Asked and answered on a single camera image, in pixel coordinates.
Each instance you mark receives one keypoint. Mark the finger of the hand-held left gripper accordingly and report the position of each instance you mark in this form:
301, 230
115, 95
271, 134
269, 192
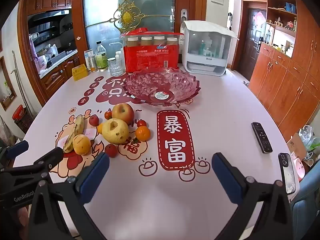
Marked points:
17, 148
47, 158

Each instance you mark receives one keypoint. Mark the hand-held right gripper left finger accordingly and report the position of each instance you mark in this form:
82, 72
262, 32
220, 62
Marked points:
96, 176

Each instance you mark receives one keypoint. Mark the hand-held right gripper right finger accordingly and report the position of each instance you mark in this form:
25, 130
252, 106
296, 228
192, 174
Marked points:
226, 177

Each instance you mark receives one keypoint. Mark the large red tomato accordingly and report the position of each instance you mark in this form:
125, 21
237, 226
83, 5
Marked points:
111, 150

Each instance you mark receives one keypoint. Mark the large yellow orange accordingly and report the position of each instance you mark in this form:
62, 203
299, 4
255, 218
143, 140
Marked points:
81, 144

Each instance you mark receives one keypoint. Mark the spotted yellow banana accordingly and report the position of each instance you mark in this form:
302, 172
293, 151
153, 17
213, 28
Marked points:
75, 131

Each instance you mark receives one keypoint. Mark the small yellow kumquat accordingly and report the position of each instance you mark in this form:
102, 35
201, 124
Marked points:
100, 128

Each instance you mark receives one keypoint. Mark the yellow pear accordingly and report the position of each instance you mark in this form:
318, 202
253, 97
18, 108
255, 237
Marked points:
115, 131

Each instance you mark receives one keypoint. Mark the dull red tomato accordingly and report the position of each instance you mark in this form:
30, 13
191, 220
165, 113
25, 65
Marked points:
94, 120

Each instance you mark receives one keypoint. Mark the small cherry tomato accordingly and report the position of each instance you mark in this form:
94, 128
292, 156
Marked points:
141, 123
108, 115

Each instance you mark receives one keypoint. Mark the small orange tangerine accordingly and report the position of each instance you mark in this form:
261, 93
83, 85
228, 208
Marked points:
143, 133

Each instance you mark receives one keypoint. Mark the red yellow apple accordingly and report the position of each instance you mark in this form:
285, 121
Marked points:
123, 113

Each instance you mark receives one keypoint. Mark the pink glass fruit bowl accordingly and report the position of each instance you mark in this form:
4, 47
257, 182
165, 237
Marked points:
162, 85

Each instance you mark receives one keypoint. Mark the red basket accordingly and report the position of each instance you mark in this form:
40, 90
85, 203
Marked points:
19, 112

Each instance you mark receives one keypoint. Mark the black remote control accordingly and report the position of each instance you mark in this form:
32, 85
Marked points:
261, 137

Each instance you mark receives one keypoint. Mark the black smartphone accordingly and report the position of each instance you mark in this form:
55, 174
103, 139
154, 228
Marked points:
287, 173

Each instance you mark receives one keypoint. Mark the cardboard box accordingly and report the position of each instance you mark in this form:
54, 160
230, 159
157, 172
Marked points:
296, 146

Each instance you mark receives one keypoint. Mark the wooden kitchen counter cabinet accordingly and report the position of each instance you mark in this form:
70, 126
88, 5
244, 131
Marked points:
57, 76

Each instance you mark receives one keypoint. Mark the blue chair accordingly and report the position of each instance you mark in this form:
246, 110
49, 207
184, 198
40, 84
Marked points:
307, 205

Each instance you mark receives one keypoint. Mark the yellow box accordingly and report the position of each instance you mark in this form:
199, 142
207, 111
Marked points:
80, 73

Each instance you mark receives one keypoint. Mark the clear plastic bag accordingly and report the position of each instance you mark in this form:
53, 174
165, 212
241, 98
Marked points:
308, 136

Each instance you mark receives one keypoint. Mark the small metal can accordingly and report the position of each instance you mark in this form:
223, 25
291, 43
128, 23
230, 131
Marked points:
93, 64

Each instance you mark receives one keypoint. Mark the white carton box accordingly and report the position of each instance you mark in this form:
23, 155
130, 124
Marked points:
87, 57

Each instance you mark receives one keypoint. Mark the clear glass tumbler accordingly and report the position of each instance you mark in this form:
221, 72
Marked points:
115, 67

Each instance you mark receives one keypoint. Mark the clear bottle with green label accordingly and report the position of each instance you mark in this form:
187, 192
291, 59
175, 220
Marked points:
101, 58

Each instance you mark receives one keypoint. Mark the wooden shelf cabinet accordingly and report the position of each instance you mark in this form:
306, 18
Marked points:
287, 80

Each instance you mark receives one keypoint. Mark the white plastic bottle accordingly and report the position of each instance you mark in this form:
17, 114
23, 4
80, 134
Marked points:
118, 57

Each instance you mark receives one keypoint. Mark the red paper cup package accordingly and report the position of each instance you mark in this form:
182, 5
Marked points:
152, 60

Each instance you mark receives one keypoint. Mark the black range hood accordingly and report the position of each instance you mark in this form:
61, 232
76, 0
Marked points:
47, 21

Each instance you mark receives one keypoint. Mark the white countertop cabinet appliance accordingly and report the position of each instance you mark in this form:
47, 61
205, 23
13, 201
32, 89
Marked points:
207, 47

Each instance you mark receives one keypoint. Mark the dark wooden entrance door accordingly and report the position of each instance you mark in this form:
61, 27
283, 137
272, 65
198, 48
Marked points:
253, 45

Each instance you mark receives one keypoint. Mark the clear bag with red top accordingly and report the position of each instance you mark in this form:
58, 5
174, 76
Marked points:
150, 33

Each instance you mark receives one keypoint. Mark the gold door ornament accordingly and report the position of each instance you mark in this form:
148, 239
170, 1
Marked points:
128, 15

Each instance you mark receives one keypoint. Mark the frosted glass door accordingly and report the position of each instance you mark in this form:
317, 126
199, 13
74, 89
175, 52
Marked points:
155, 5

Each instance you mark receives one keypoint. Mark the framed wall niche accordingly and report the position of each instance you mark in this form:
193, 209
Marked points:
7, 85

